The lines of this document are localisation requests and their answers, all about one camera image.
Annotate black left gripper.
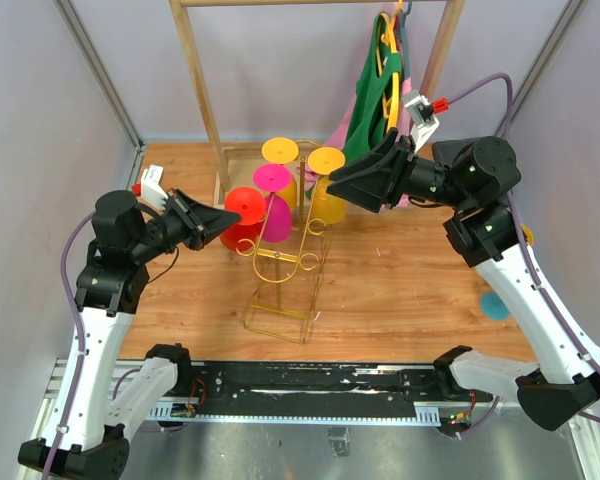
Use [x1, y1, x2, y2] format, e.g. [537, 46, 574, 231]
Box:
[131, 187, 242, 262]

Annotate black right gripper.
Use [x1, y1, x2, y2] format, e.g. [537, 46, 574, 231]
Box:
[327, 126, 473, 212]

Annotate red wine glass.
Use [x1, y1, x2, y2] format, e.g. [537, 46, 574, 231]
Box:
[220, 187, 266, 252]

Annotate magenta wine glass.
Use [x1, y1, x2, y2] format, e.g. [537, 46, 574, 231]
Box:
[253, 163, 294, 243]

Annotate blue wine glass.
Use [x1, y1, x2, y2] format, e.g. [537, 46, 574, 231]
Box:
[480, 292, 510, 321]

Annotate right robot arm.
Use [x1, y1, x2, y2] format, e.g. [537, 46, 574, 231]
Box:
[327, 129, 600, 431]

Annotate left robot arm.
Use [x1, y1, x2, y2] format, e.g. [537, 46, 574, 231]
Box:
[18, 189, 241, 479]

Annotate wooden clothes rack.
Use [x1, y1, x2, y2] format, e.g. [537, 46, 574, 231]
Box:
[169, 0, 465, 205]

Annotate green garment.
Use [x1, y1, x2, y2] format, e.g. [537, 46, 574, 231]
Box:
[305, 12, 409, 202]

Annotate yellow clothes hanger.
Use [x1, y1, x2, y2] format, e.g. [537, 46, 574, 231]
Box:
[374, 1, 412, 132]

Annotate dark grey folded cloth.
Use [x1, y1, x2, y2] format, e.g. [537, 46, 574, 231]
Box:
[432, 137, 478, 166]

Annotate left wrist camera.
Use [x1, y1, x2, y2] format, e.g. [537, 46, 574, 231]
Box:
[131, 164, 168, 211]

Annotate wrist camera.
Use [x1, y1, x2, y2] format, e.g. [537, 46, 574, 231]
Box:
[401, 90, 449, 153]
[131, 164, 168, 211]

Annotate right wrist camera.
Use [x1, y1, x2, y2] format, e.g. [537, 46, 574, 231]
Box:
[401, 90, 449, 153]

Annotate gold wire wine glass rack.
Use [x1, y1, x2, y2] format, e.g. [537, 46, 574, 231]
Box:
[236, 140, 346, 344]

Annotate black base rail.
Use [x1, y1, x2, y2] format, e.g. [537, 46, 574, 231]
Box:
[134, 359, 496, 427]

